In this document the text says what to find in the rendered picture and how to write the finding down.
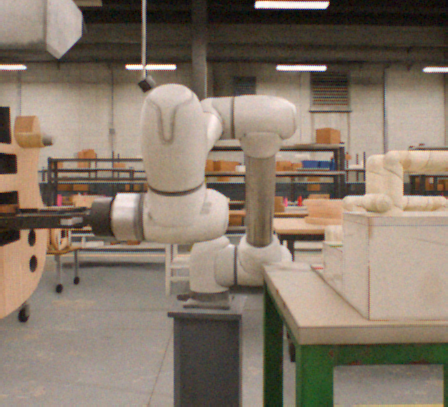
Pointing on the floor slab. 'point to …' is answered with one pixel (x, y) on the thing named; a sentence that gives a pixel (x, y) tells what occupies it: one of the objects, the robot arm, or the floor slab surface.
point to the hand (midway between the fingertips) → (8, 218)
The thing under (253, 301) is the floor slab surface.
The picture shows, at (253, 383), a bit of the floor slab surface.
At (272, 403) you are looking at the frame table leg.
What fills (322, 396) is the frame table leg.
